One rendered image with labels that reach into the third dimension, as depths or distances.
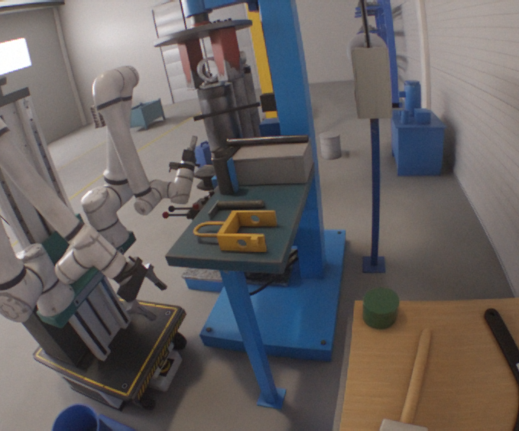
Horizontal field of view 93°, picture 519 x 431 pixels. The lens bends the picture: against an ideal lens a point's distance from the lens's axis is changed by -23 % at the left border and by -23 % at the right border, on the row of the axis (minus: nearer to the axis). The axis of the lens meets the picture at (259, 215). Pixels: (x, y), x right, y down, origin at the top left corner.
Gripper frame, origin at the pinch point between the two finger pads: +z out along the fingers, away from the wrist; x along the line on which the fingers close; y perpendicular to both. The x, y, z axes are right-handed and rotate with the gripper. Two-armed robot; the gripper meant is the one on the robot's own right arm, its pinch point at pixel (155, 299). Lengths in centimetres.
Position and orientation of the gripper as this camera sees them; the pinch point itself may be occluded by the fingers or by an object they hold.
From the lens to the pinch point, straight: 110.9
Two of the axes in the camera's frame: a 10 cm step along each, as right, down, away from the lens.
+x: -0.7, 6.1, -7.9
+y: -8.3, 4.1, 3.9
